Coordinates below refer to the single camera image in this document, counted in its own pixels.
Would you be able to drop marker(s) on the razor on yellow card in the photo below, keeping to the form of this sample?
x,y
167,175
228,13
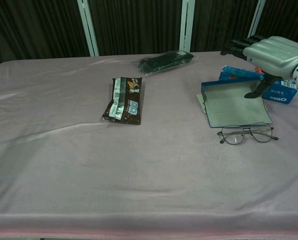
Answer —
x,y
200,100

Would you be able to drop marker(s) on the black socks in plastic bag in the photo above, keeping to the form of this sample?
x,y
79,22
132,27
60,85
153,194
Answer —
x,y
161,62

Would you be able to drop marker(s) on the white metal frame post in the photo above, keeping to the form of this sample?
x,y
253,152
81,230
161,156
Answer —
x,y
257,17
186,25
89,32

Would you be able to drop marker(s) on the dark blue rectangular box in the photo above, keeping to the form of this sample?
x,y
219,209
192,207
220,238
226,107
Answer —
x,y
233,107

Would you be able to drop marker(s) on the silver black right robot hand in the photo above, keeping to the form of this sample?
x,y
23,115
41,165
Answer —
x,y
276,55

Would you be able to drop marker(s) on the thin metal eyeglasses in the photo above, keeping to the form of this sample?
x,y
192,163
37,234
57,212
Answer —
x,y
234,136

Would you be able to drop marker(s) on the pink tablecloth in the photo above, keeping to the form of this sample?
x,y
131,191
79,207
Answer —
x,y
64,162

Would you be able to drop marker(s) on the black pleated curtain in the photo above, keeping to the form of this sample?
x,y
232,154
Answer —
x,y
138,25

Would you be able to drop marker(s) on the blue Oreo box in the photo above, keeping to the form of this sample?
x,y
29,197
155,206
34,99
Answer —
x,y
278,93

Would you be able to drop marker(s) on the brown snack packet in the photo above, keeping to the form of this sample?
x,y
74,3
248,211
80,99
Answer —
x,y
128,110

